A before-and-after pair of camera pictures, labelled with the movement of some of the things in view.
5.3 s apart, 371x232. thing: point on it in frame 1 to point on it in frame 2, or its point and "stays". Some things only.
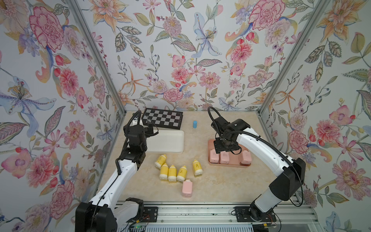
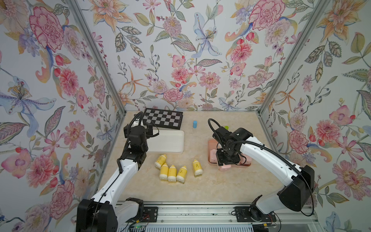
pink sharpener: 214,157 stays
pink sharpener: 246,158 stays
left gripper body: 143,149 stays
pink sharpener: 187,188 to 224,167
